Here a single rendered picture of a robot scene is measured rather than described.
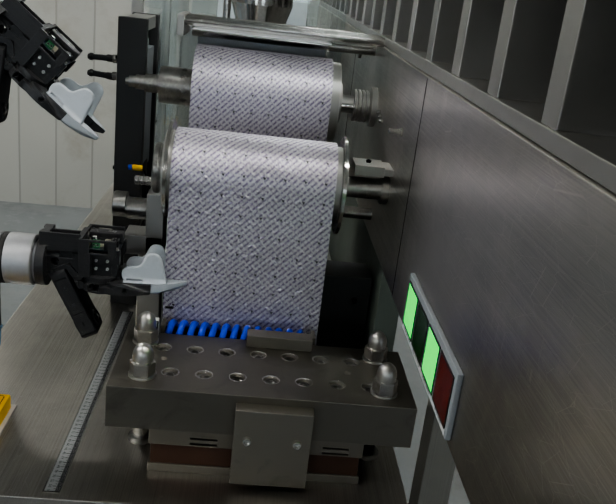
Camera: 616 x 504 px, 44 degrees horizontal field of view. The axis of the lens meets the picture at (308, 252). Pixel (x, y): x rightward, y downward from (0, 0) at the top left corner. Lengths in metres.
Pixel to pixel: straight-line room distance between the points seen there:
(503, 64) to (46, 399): 0.83
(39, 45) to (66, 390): 0.51
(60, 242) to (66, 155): 3.91
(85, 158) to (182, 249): 3.91
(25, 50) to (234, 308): 0.46
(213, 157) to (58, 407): 0.44
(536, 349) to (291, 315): 0.65
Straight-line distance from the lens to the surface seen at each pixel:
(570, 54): 0.58
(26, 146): 5.08
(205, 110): 1.31
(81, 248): 1.12
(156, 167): 1.12
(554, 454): 0.52
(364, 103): 1.36
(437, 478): 1.51
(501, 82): 0.72
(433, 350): 0.79
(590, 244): 0.49
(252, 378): 1.03
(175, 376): 1.03
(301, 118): 1.31
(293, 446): 1.00
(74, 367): 1.32
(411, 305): 0.90
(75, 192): 5.09
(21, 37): 1.15
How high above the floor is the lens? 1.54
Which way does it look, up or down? 20 degrees down
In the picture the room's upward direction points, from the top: 7 degrees clockwise
